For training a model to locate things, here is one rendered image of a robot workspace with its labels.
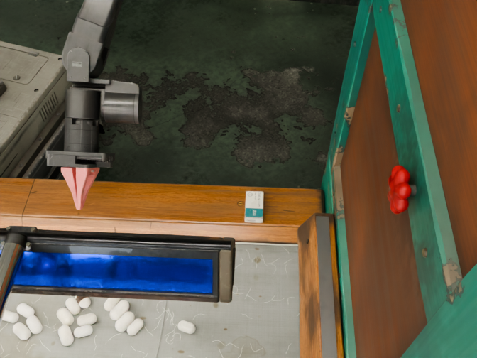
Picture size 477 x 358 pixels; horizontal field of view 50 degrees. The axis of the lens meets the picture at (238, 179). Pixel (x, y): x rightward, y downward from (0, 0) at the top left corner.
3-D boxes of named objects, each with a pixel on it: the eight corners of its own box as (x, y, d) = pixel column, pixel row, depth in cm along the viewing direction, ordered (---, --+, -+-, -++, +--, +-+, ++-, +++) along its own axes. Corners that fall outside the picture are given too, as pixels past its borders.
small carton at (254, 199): (245, 196, 102) (245, 190, 101) (263, 197, 102) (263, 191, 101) (244, 222, 99) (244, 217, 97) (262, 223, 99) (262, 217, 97)
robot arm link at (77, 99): (70, 86, 91) (62, 82, 85) (110, 88, 92) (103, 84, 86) (69, 125, 92) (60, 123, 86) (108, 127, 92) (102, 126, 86)
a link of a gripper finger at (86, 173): (86, 212, 86) (88, 155, 86) (44, 209, 86) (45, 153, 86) (99, 207, 93) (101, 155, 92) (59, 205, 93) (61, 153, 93)
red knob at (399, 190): (381, 185, 48) (392, 155, 45) (404, 185, 48) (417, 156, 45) (387, 224, 46) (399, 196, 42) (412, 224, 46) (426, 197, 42)
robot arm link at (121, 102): (80, 53, 92) (67, 46, 84) (145, 57, 93) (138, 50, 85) (79, 121, 94) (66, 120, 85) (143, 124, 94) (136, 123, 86)
